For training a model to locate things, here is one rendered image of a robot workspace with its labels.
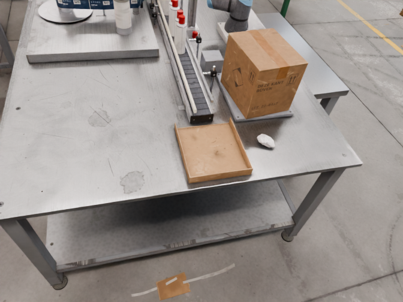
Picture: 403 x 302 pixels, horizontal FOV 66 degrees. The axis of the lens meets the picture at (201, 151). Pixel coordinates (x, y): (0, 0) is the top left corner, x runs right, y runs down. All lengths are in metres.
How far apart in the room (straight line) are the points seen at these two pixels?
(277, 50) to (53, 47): 1.14
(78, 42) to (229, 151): 1.04
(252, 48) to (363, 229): 1.52
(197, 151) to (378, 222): 1.58
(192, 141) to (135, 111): 0.32
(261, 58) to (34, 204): 1.04
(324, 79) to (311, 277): 1.17
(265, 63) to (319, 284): 1.35
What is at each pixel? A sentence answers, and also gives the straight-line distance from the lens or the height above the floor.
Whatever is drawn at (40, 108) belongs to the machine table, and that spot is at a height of 0.83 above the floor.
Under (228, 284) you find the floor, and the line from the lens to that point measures 1.94.
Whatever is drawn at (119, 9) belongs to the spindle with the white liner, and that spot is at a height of 1.02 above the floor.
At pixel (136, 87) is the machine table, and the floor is 0.83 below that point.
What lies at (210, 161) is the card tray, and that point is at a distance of 1.28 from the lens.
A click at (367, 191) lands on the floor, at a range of 2.65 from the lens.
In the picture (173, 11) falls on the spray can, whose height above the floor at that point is 1.03.
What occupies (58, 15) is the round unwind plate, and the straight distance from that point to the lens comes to 2.13.
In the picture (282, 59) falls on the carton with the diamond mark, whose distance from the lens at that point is 1.41.
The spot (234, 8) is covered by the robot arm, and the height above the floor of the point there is 1.03.
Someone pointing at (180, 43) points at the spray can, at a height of 0.95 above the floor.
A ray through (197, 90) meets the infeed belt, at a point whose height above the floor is 0.88.
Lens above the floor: 1.82
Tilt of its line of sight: 49 degrees down
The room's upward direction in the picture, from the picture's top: 9 degrees clockwise
